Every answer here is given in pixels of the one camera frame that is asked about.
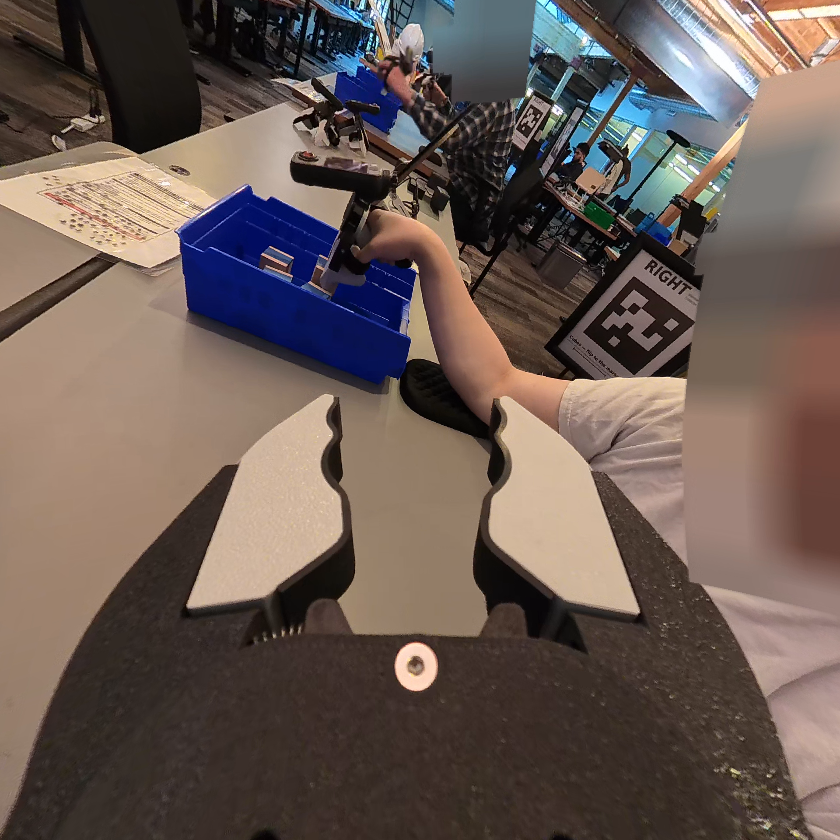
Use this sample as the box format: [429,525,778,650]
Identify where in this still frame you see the blue plastic bin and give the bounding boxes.
[333,66,404,130]
[176,185,417,385]

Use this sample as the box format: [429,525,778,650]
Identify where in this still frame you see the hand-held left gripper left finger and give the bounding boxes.
[185,394,357,641]

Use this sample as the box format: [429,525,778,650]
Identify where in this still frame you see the instruction sheet in plastic sleeve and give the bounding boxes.
[0,156,217,270]

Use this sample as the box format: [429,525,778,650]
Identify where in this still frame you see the person's right forearm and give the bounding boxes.
[410,223,571,439]

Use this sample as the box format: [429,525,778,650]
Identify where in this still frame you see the black mesh elbow pad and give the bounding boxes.
[399,357,493,441]

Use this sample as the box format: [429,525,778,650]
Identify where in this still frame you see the grey waste bin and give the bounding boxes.
[538,239,588,290]

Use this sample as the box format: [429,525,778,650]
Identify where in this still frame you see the spare black white gripper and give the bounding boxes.
[292,79,382,157]

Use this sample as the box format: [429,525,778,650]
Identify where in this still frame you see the black-white marker sign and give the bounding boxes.
[511,92,553,153]
[545,249,703,382]

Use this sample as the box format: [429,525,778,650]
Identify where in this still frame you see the person's right hand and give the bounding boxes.
[357,210,431,266]

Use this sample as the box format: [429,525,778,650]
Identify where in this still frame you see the black office chair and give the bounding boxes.
[453,161,546,296]
[82,0,203,155]

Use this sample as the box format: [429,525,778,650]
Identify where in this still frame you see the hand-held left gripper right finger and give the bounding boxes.
[472,395,642,641]

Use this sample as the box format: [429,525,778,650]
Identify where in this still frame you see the white power strip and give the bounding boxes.
[51,112,106,139]

